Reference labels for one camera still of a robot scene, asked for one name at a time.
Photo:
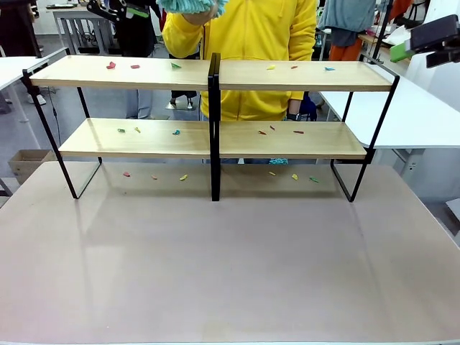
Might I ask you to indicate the red-orange hanging garment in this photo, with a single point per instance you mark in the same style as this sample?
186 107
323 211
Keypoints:
400 9

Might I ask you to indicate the brown cardboard box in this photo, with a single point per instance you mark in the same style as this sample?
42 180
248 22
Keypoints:
27 165

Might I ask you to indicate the person's right forearm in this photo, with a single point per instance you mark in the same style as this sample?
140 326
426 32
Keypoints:
183 36

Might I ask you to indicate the teal cleaning cloth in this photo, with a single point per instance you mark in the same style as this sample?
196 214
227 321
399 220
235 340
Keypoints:
278 161

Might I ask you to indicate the black wristwatch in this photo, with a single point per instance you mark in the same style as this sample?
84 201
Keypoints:
294 116

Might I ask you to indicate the black stand pole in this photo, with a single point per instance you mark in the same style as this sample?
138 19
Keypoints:
381 28

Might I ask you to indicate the wooden shelf board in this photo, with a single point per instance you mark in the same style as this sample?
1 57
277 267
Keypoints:
287 143
305 78
118 77
143 142

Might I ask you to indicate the white paper sheet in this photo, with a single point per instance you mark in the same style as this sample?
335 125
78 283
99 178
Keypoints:
399 34

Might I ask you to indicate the dark blue chair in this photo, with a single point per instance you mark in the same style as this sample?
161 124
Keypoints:
309 106

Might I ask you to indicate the orange hanging garment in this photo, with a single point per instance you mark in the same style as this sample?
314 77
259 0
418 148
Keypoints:
343 53

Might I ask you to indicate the grey metal desk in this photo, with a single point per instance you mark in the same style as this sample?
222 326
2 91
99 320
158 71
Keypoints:
77 14

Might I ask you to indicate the teal chenille duster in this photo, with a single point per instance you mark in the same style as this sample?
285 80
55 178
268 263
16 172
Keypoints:
187 6

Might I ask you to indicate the bystander in black clothes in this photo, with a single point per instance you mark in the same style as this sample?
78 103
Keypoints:
142 36

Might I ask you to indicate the person's right hand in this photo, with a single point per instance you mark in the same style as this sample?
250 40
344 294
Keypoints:
203 17

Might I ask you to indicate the black metal shelf frame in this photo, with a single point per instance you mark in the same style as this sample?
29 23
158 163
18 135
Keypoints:
374 138
44 119

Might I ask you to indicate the white side table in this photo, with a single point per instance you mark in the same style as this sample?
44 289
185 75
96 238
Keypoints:
16 66
417 118

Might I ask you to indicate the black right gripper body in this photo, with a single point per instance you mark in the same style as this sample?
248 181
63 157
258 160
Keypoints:
433 32

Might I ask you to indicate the blue-grey hanging garment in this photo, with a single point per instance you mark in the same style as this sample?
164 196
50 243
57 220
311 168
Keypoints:
345 18

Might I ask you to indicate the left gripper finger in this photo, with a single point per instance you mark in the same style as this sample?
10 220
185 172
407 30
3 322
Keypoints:
138 13
104 10

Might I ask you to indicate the person's left forearm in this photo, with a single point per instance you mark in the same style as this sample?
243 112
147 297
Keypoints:
294 107

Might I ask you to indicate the person in yellow hoodie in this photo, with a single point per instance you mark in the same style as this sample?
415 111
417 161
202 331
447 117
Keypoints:
251 32

